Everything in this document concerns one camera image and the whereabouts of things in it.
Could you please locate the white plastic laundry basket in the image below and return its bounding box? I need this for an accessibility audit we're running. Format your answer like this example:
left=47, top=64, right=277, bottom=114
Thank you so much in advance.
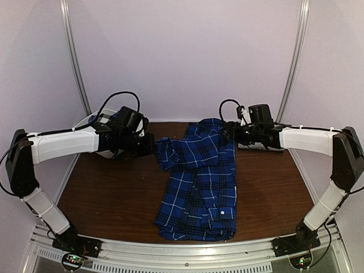
left=75, top=109, right=124, bottom=159

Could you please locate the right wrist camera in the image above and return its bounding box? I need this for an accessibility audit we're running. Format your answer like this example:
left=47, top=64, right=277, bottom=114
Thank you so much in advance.
left=237, top=104, right=274, bottom=126

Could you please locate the right aluminium corner post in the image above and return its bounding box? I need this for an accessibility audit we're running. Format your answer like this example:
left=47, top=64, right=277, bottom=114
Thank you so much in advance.
left=274, top=0, right=311, bottom=126

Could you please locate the left aluminium corner post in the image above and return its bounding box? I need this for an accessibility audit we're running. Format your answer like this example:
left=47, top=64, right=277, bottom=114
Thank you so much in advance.
left=60, top=0, right=92, bottom=115

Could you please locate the aluminium front rail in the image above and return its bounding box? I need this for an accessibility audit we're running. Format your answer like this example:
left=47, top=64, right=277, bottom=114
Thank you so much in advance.
left=28, top=226, right=350, bottom=273

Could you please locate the aluminium corner post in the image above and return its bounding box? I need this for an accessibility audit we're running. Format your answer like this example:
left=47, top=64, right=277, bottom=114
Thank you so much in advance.
left=60, top=0, right=92, bottom=115
left=274, top=0, right=311, bottom=126

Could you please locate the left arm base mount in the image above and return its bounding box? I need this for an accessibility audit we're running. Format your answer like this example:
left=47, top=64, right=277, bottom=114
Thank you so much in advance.
left=47, top=224, right=102, bottom=272

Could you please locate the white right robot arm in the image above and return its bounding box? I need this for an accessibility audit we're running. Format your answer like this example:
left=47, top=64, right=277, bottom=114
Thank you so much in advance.
left=225, top=121, right=363, bottom=251

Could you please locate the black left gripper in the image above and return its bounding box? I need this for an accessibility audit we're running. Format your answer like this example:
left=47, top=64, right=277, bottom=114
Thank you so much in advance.
left=119, top=132, right=157, bottom=159

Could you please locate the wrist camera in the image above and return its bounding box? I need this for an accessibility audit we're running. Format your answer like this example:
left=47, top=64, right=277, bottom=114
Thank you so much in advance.
left=237, top=104, right=274, bottom=126
left=117, top=106, right=149, bottom=137

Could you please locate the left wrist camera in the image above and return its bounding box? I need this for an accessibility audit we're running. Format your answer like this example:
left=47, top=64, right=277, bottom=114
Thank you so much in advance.
left=117, top=106, right=149, bottom=137

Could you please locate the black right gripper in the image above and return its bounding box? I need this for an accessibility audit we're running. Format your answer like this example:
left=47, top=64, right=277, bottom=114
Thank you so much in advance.
left=220, top=121, right=263, bottom=146

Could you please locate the folded grey shirt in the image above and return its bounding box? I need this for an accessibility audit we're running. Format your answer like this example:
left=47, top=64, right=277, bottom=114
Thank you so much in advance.
left=238, top=143, right=285, bottom=152

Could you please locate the blue plaid long sleeve shirt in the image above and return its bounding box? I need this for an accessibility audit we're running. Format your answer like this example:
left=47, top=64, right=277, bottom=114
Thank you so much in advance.
left=155, top=118, right=237, bottom=242

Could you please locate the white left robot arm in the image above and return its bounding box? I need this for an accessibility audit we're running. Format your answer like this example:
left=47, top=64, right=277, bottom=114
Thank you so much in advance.
left=2, top=122, right=155, bottom=253

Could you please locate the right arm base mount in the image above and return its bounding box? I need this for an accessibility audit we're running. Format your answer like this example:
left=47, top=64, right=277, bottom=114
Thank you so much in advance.
left=271, top=221, right=321, bottom=270

